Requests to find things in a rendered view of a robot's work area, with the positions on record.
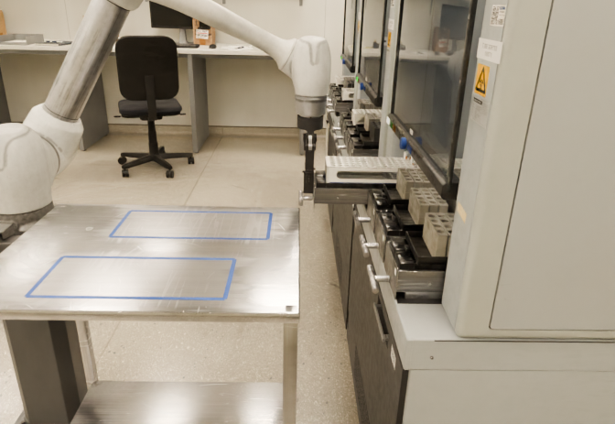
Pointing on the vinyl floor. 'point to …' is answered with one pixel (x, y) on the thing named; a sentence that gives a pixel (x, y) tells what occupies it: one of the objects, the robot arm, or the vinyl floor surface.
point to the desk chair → (148, 92)
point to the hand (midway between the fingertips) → (308, 181)
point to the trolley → (163, 297)
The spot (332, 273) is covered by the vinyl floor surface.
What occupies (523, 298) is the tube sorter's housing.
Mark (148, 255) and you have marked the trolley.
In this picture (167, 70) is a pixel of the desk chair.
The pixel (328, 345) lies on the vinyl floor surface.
